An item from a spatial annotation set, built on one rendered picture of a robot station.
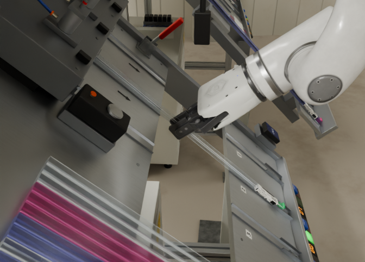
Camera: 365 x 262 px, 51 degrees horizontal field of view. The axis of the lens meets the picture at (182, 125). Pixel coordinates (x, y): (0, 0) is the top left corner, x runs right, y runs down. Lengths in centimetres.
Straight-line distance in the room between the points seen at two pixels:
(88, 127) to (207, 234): 130
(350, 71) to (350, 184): 163
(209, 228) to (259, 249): 109
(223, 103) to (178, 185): 138
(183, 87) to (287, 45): 33
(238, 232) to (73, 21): 41
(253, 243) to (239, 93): 25
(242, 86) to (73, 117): 27
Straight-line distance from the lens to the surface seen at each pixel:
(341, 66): 54
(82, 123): 50
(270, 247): 72
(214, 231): 175
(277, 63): 61
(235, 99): 62
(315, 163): 223
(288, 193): 91
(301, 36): 61
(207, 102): 64
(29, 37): 49
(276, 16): 391
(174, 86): 87
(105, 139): 51
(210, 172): 205
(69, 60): 50
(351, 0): 54
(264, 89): 62
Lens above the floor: 133
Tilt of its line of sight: 33 degrees down
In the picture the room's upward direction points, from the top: straight up
